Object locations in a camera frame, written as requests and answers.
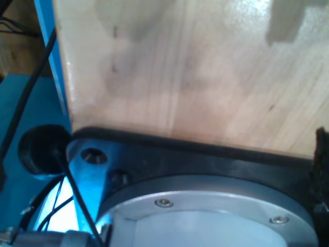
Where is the black braided sleeve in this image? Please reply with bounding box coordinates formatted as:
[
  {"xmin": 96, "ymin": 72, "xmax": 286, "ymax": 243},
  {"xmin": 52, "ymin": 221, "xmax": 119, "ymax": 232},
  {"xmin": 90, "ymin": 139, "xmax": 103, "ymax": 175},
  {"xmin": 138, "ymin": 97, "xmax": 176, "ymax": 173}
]
[{"xmin": 308, "ymin": 127, "xmax": 329, "ymax": 247}]

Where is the thin black cable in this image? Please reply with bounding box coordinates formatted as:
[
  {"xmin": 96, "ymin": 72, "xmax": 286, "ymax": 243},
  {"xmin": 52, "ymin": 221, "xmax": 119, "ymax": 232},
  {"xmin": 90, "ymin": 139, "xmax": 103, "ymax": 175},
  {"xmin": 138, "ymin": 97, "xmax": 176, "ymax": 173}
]
[{"xmin": 53, "ymin": 146, "xmax": 105, "ymax": 247}]

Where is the thick black cable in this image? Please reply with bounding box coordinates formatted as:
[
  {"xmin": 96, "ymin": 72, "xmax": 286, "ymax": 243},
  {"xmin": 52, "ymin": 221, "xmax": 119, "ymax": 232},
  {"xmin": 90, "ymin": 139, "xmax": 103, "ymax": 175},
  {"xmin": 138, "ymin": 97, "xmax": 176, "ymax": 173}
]
[{"xmin": 0, "ymin": 27, "xmax": 57, "ymax": 191}]

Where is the blue metal frame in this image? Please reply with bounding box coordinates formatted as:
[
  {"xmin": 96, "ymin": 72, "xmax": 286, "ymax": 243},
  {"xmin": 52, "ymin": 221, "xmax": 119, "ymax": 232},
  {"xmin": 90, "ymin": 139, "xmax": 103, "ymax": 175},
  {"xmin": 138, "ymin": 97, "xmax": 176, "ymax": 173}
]
[{"xmin": 0, "ymin": 0, "xmax": 103, "ymax": 232}]

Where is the grey metal block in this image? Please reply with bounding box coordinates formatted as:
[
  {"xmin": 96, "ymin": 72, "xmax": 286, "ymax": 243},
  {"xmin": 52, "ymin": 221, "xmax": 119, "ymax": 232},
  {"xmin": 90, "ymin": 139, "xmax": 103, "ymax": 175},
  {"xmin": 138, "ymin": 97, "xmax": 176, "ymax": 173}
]
[{"xmin": 0, "ymin": 226, "xmax": 91, "ymax": 247}]

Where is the black round knob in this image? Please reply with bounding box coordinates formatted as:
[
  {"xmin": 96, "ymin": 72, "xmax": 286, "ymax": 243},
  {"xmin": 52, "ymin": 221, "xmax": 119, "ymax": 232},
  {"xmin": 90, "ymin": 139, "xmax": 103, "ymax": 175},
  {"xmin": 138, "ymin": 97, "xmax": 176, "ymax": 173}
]
[{"xmin": 18, "ymin": 125, "xmax": 71, "ymax": 180}]

